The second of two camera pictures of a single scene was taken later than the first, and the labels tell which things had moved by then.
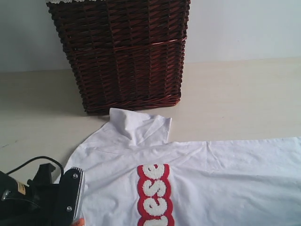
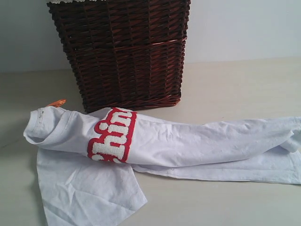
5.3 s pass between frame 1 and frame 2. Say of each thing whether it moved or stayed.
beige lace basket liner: stayed
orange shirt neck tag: moved
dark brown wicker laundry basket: stayed
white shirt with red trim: moved
